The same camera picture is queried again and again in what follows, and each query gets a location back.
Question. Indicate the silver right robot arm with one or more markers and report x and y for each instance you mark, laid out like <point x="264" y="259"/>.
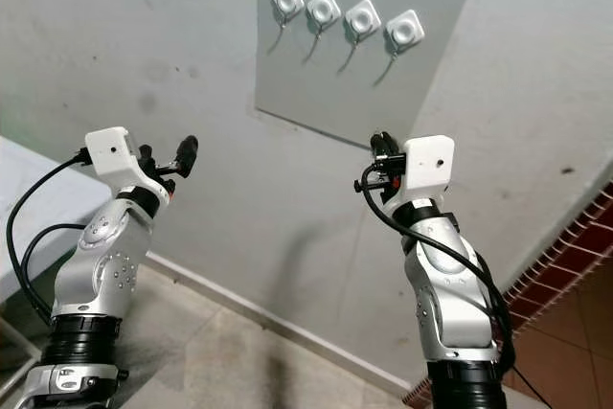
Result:
<point x="445" y="294"/>

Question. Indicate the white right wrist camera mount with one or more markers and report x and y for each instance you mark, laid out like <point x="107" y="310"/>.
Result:
<point x="429" y="162"/>

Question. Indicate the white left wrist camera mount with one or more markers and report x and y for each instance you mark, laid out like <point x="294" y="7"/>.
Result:
<point x="115" y="152"/>

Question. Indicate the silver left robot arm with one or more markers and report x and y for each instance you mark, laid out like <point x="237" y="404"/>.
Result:
<point x="96" y="265"/>

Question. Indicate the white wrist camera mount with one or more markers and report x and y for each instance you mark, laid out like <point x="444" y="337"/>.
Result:
<point x="429" y="162"/>
<point x="115" y="152"/>

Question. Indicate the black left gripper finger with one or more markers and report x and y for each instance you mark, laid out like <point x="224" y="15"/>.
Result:
<point x="188" y="150"/>

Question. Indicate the white baseboard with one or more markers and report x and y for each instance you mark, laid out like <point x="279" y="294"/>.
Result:
<point x="268" y="313"/>

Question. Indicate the grey wall board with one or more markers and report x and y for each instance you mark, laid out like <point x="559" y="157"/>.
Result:
<point x="364" y="83"/>

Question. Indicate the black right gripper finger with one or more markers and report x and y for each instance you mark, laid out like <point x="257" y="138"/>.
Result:
<point x="381" y="143"/>

